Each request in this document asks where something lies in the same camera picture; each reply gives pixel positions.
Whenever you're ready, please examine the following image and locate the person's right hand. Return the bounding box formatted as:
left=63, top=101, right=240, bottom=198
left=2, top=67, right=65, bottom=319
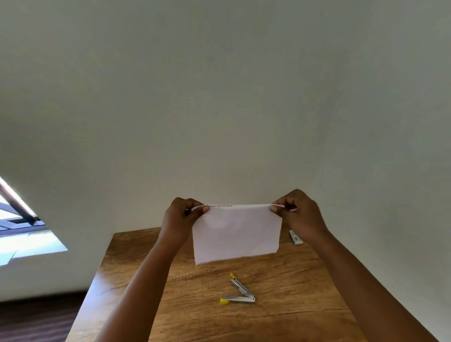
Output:
left=270, top=189, right=330, bottom=243

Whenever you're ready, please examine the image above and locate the person's left hand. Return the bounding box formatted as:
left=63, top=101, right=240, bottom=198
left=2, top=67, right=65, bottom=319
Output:
left=161, top=197, right=210, bottom=248

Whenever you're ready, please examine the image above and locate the white paper sheet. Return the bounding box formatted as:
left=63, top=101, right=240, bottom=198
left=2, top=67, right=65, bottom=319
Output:
left=191, top=204, right=285, bottom=265

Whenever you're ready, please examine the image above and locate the person's right forearm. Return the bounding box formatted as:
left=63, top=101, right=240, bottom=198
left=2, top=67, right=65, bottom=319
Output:
left=306, top=229, right=439, bottom=342

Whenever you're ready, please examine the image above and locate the person's left forearm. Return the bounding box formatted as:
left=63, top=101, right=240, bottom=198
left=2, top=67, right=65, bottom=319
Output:
left=96, top=230, right=184, bottom=342

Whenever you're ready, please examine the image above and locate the open yellow metal stapler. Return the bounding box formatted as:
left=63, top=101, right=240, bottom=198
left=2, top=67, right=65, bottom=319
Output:
left=220, top=273, right=256, bottom=304

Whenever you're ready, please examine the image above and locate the window with dark frame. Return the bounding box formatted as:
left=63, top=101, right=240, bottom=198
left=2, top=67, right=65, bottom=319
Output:
left=0, top=176, right=68, bottom=267

